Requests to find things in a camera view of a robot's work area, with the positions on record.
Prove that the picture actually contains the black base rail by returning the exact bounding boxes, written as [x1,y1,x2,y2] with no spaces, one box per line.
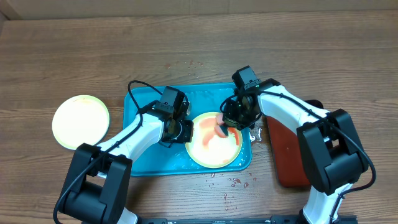
[81,214,358,224]

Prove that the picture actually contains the green plate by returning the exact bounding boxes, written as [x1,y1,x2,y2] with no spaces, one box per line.
[52,95,110,150]
[185,112,243,169]

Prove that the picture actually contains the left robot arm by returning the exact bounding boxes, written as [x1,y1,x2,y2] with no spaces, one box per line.
[53,113,193,223]

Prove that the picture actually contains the dark red tray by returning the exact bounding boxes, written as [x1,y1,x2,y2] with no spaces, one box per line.
[260,95,318,187]

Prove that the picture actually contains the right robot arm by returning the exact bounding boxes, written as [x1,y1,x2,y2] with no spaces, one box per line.
[220,78,374,223]

